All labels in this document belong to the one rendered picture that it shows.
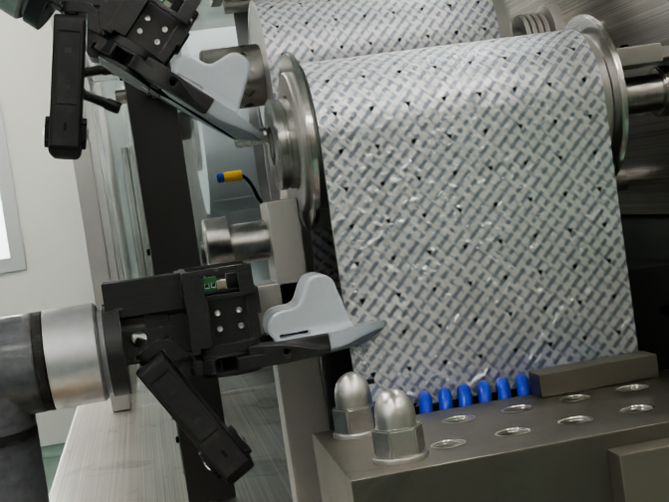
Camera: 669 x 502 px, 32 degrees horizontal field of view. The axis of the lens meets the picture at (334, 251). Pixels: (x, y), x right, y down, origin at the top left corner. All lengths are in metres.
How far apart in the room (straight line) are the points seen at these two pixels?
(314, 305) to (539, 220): 0.20
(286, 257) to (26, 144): 5.55
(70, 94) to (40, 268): 5.54
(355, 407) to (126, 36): 0.35
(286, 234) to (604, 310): 0.27
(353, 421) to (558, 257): 0.23
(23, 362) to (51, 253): 5.61
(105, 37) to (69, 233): 5.52
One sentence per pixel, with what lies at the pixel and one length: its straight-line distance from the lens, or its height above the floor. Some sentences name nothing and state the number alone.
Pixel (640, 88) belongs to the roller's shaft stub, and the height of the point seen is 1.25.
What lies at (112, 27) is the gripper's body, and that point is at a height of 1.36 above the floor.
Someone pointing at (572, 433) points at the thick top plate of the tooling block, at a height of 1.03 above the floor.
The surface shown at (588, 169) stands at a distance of 0.96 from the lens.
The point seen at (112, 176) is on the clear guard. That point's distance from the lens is 1.93.
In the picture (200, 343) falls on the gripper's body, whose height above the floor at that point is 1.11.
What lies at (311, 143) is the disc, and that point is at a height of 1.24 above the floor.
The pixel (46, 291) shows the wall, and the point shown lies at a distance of 6.49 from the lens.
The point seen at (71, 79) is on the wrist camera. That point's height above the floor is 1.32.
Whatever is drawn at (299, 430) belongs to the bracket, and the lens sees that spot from 1.00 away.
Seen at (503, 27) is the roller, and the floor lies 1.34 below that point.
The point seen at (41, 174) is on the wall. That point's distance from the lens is 6.48.
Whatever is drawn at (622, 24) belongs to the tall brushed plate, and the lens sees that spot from 1.14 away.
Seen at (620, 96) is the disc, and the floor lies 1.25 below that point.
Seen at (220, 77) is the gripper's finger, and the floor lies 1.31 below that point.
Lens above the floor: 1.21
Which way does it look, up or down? 3 degrees down
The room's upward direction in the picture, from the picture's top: 8 degrees counter-clockwise
